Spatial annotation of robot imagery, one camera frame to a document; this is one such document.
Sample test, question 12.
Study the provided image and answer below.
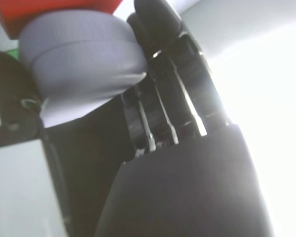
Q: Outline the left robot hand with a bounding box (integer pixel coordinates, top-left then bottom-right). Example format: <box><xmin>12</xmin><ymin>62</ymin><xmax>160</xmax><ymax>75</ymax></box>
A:
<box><xmin>0</xmin><ymin>0</ymin><xmax>275</xmax><ymax>237</ymax></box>

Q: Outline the grey oblong case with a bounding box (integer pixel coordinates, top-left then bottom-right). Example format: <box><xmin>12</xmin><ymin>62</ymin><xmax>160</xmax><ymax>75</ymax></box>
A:
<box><xmin>17</xmin><ymin>8</ymin><xmax>148</xmax><ymax>128</ymax></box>

